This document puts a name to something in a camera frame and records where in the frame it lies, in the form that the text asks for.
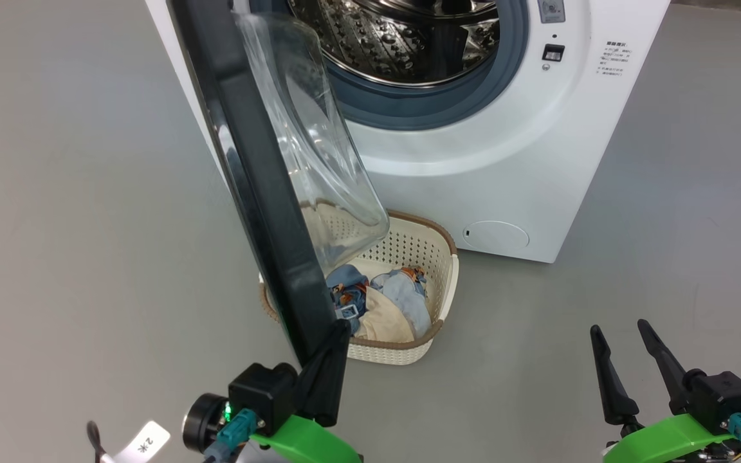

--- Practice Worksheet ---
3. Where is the teal left cable connector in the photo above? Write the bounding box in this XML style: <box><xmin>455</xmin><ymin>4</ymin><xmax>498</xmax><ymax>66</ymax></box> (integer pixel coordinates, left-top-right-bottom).
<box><xmin>203</xmin><ymin>408</ymin><xmax>259</xmax><ymax>463</ymax></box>

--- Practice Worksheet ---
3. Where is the white front-load washing machine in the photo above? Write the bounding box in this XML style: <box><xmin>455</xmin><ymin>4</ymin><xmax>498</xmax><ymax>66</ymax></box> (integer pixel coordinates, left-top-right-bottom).
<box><xmin>145</xmin><ymin>0</ymin><xmax>672</xmax><ymax>264</ymax></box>

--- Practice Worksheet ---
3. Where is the grey warning sticker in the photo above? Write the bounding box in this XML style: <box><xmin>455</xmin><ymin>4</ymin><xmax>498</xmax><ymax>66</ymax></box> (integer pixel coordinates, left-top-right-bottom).
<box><xmin>536</xmin><ymin>0</ymin><xmax>566</xmax><ymax>24</ymax></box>

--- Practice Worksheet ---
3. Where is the small printed text sticker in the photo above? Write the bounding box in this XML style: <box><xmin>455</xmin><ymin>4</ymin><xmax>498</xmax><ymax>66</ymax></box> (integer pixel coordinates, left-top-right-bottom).
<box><xmin>598</xmin><ymin>41</ymin><xmax>633</xmax><ymax>78</ymax></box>

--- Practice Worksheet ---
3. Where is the cream perforated laundry basket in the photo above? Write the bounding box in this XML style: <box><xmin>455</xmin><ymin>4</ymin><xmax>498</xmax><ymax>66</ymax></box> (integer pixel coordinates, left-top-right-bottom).
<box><xmin>259</xmin><ymin>209</ymin><xmax>460</xmax><ymax>366</ymax></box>

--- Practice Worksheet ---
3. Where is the grey rubber door gasket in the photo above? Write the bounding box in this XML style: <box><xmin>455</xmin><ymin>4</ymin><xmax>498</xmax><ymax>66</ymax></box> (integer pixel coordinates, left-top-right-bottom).
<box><xmin>248</xmin><ymin>0</ymin><xmax>530</xmax><ymax>131</ymax></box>

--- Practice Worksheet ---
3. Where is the black round glass washer door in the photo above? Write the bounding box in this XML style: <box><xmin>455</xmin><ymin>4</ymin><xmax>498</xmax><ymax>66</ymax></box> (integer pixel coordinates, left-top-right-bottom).
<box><xmin>166</xmin><ymin>0</ymin><xmax>390</xmax><ymax>367</ymax></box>

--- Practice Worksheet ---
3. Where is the light blue and cream garment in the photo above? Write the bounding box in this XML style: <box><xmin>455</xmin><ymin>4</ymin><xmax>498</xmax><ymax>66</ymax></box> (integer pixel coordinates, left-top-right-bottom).
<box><xmin>351</xmin><ymin>257</ymin><xmax>439</xmax><ymax>343</ymax></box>

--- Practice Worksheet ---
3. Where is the steel washing machine drum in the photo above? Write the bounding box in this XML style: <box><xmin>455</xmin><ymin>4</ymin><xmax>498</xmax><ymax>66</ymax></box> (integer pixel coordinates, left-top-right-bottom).
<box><xmin>287</xmin><ymin>0</ymin><xmax>501</xmax><ymax>87</ymax></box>

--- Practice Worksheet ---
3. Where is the white cable tag with print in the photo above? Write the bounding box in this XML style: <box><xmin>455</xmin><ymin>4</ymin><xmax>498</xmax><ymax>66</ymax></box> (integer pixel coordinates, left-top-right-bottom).
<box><xmin>112</xmin><ymin>421</ymin><xmax>170</xmax><ymax>463</ymax></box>

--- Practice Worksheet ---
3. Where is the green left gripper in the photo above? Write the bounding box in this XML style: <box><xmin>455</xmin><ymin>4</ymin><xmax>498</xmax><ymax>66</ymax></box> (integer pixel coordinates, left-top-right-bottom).
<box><xmin>182</xmin><ymin>320</ymin><xmax>363</xmax><ymax>463</ymax></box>

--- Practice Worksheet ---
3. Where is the thin black left gripper cable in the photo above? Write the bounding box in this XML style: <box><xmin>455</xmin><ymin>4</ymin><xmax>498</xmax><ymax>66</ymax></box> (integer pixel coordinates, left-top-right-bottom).
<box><xmin>86</xmin><ymin>421</ymin><xmax>106</xmax><ymax>463</ymax></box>

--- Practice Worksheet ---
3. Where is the round white filter cover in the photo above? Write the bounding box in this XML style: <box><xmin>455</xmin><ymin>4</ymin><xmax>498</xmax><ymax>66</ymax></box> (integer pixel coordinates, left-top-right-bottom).
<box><xmin>462</xmin><ymin>221</ymin><xmax>530</xmax><ymax>250</ymax></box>

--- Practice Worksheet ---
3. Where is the blue patterned garment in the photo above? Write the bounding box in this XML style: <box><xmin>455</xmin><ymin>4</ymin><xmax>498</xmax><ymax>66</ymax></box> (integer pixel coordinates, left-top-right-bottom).
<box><xmin>325</xmin><ymin>264</ymin><xmax>371</xmax><ymax>322</ymax></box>

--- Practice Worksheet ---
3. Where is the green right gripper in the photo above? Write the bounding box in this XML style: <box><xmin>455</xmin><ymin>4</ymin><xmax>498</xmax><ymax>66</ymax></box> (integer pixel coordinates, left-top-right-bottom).
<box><xmin>590</xmin><ymin>320</ymin><xmax>741</xmax><ymax>463</ymax></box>

